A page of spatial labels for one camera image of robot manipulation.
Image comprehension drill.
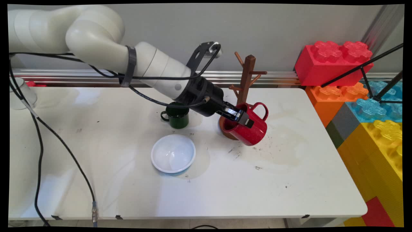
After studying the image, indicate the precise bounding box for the grey velcro strap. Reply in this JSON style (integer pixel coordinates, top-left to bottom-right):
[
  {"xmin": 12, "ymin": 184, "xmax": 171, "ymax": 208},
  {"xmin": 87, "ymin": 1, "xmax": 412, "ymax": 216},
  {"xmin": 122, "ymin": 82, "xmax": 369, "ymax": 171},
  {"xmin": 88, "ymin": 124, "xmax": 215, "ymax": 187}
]
[{"xmin": 118, "ymin": 45, "xmax": 138, "ymax": 88}]

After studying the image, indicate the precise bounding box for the white ceramic mug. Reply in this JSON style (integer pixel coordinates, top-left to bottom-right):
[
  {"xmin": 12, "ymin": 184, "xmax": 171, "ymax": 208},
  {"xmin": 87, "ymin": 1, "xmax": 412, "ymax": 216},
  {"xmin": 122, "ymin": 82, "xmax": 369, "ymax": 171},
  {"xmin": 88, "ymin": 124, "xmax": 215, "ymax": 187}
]
[{"xmin": 9, "ymin": 77, "xmax": 38, "ymax": 111}]

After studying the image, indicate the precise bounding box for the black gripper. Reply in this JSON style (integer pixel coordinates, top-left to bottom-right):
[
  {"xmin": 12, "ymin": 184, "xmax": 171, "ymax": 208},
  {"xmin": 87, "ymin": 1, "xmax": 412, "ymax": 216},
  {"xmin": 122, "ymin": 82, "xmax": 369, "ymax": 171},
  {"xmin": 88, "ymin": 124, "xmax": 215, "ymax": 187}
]
[{"xmin": 176, "ymin": 77, "xmax": 255, "ymax": 128}]

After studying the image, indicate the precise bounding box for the giant yellow toy brick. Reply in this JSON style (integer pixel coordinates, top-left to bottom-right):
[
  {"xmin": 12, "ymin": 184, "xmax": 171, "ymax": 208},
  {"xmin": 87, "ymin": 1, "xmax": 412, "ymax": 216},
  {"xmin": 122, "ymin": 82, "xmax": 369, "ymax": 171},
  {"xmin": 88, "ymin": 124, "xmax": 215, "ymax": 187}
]
[{"xmin": 336, "ymin": 120, "xmax": 404, "ymax": 228}]

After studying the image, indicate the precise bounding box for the giant translucent blue toy brick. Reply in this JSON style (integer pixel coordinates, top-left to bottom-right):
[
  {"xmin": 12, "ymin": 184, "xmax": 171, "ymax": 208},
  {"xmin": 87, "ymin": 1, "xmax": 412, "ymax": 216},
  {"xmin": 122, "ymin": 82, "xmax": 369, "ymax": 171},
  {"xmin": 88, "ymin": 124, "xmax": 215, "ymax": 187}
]
[{"xmin": 345, "ymin": 80, "xmax": 403, "ymax": 123}]

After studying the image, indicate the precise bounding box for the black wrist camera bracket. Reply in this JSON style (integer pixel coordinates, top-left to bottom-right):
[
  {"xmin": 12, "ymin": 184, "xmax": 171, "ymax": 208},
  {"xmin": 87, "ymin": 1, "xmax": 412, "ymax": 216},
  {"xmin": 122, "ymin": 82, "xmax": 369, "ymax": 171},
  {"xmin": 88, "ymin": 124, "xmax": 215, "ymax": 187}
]
[{"xmin": 186, "ymin": 41, "xmax": 215, "ymax": 78}]

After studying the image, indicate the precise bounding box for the giant dark green toy brick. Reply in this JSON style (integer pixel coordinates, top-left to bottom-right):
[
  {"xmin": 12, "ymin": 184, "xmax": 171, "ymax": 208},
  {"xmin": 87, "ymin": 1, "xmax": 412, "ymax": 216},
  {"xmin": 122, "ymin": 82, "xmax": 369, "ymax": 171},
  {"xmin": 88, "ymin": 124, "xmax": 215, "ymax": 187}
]
[{"xmin": 325, "ymin": 121, "xmax": 345, "ymax": 149}]

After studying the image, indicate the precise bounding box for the slanted aluminium profile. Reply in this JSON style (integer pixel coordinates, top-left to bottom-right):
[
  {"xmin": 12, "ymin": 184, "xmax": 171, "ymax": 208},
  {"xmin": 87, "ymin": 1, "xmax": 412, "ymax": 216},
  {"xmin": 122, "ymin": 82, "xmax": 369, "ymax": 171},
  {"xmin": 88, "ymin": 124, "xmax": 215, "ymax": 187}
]
[{"xmin": 360, "ymin": 5, "xmax": 405, "ymax": 53}]

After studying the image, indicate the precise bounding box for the small silver wrist camera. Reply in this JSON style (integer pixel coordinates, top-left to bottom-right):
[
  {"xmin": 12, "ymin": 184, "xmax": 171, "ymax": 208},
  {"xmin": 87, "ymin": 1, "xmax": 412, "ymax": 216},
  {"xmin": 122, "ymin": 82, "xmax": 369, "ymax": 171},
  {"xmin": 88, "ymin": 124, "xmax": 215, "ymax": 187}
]
[{"xmin": 209, "ymin": 42, "xmax": 223, "ymax": 59}]

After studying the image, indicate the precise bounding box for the black tripod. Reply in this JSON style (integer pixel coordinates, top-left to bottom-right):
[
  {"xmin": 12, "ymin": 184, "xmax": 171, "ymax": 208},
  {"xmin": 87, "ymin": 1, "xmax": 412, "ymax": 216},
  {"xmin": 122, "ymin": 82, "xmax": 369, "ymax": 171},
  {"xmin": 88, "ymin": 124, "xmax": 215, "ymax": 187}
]
[{"xmin": 320, "ymin": 43, "xmax": 404, "ymax": 104}]

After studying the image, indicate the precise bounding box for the black cable with brass plug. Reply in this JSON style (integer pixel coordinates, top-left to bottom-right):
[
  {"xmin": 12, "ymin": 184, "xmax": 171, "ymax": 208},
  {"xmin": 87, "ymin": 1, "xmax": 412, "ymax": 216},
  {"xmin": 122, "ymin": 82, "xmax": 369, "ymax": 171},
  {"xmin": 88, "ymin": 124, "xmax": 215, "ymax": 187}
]
[{"xmin": 128, "ymin": 85, "xmax": 211, "ymax": 109}]

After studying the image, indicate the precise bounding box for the dark green enamel mug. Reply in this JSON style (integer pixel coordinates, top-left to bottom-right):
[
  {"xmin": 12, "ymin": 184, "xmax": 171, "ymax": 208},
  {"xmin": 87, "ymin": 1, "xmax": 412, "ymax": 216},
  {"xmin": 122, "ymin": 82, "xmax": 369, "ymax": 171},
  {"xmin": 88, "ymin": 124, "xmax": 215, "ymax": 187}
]
[{"xmin": 160, "ymin": 101, "xmax": 190, "ymax": 130}]

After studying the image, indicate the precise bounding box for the aluminium wall rail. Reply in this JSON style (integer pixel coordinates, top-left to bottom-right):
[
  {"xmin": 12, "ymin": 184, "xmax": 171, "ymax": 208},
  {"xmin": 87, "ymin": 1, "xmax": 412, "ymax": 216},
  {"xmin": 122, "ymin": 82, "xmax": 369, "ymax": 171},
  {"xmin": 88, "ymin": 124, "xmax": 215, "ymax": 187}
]
[{"xmin": 10, "ymin": 68, "xmax": 302, "ymax": 88}]

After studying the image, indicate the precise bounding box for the thin black camera cable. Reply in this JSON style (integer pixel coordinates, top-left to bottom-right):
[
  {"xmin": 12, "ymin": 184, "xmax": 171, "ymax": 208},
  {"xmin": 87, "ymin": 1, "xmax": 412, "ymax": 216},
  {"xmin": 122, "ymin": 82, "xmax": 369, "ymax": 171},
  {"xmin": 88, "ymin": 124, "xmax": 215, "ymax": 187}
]
[{"xmin": 9, "ymin": 44, "xmax": 222, "ymax": 81}]

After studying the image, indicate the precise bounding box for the black cable with metal connector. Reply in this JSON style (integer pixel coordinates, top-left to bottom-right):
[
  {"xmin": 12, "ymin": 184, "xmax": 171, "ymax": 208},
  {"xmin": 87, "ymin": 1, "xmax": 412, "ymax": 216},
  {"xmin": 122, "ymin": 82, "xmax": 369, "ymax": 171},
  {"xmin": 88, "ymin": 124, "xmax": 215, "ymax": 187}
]
[{"xmin": 9, "ymin": 60, "xmax": 98, "ymax": 228}]

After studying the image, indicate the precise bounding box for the giant red toy brick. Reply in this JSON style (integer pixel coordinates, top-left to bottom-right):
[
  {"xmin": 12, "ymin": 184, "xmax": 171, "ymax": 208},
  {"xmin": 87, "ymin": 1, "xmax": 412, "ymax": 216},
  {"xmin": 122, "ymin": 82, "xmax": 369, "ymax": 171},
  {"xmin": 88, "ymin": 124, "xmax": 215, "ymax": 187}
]
[{"xmin": 294, "ymin": 40, "xmax": 374, "ymax": 87}]

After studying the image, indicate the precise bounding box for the brown wooden mug tree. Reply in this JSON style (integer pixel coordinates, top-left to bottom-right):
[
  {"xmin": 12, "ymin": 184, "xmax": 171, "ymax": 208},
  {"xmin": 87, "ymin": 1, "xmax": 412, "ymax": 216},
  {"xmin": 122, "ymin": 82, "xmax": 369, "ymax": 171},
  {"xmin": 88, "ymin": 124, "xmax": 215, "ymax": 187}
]
[{"xmin": 219, "ymin": 52, "xmax": 268, "ymax": 141}]

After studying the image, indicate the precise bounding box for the small red toy brick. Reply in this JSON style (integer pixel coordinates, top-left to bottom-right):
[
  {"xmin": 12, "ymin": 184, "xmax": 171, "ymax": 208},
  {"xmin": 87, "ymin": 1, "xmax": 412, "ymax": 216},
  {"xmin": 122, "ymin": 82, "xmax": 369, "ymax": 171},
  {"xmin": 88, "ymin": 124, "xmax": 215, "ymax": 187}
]
[{"xmin": 361, "ymin": 196, "xmax": 395, "ymax": 228}]

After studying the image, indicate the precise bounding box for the long black cable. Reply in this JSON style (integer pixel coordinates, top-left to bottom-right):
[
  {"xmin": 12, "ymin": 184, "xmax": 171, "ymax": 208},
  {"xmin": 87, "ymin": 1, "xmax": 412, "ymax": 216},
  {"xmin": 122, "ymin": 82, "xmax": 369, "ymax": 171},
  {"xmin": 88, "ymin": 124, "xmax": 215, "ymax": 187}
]
[{"xmin": 9, "ymin": 77, "xmax": 51, "ymax": 227}]

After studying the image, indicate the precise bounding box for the red speckled mug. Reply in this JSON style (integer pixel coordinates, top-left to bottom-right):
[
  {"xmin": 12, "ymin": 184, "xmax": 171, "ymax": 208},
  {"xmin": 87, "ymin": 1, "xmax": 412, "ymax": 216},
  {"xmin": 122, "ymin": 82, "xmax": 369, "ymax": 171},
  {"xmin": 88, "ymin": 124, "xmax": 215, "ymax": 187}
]
[{"xmin": 219, "ymin": 102, "xmax": 269, "ymax": 147}]

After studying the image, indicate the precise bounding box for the giant orange toy brick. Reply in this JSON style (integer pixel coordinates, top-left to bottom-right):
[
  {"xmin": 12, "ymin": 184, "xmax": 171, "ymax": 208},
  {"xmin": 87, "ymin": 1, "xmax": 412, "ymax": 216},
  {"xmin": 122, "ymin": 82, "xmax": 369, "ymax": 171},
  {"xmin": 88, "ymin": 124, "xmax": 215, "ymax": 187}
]
[{"xmin": 305, "ymin": 82, "xmax": 369, "ymax": 128}]

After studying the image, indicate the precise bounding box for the white bowl with blue base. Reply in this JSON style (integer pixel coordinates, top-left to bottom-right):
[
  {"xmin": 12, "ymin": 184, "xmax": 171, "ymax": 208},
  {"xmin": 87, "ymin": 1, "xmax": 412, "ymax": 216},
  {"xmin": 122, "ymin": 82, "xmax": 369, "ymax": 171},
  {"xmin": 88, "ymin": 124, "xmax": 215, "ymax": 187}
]
[{"xmin": 150, "ymin": 134, "xmax": 196, "ymax": 176}]

